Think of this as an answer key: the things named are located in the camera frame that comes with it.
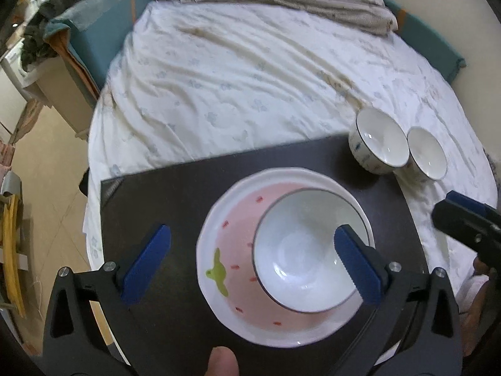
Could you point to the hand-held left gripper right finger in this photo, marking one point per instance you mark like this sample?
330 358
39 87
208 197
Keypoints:
356 266

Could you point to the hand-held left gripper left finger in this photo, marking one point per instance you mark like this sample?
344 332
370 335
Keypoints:
146 266

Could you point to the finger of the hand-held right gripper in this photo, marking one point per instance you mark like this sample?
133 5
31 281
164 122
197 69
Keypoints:
462 225
467 202

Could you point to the white bowl with dark rim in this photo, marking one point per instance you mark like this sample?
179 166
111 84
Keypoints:
377 137
426 152
297 250

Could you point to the large pink strawberry plate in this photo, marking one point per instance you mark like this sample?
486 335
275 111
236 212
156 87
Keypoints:
235 250

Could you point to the person's right hand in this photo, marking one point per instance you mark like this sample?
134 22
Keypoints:
475 317

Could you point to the person's left hand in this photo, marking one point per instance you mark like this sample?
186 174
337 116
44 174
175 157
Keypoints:
223 362

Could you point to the black board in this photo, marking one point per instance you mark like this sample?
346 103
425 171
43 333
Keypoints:
164 188

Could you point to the teal bed bumper pad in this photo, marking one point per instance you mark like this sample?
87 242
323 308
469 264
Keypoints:
105 23
426 35

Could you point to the cardboard box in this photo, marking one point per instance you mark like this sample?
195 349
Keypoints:
27 119

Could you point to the white printed bed sheet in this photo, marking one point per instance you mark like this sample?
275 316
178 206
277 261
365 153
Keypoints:
235 86

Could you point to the beige cabinet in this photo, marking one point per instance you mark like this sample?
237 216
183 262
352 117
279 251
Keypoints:
58 86

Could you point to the white washing machine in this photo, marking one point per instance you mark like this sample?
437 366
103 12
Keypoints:
11 66

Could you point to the crumpled beige printed blanket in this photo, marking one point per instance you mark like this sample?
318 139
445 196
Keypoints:
313 4

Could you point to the pile of dark clothes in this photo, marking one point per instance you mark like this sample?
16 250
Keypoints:
47 8

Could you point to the yellow frame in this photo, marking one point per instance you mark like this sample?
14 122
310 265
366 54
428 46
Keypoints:
11 254

